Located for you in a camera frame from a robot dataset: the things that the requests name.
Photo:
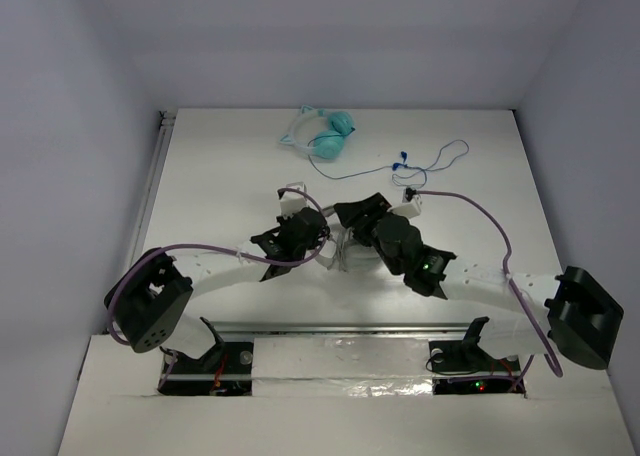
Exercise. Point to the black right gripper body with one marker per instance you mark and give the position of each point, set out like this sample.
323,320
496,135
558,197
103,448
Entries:
366,231

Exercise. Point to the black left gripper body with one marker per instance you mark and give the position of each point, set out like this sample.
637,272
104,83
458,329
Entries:
273,244

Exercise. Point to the white grey over-ear headphones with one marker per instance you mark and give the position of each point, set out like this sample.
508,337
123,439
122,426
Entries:
342,252

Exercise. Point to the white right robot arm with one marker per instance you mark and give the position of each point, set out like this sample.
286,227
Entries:
568,315

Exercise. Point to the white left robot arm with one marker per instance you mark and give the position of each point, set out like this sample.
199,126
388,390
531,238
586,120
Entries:
146,305

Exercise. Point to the teal cat-ear headphones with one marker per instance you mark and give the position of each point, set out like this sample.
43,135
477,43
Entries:
327,144

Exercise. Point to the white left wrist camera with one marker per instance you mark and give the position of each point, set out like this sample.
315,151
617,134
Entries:
292,200

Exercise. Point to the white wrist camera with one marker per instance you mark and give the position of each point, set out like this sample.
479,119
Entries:
292,200
410,206

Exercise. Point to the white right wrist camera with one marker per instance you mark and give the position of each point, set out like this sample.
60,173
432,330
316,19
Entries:
410,206

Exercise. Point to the blue wired earbuds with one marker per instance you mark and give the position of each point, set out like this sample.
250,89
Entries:
405,174

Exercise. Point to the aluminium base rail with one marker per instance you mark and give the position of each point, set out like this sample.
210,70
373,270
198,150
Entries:
278,329

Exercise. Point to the aluminium side rail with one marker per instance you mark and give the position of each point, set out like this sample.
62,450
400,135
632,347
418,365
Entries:
150,188

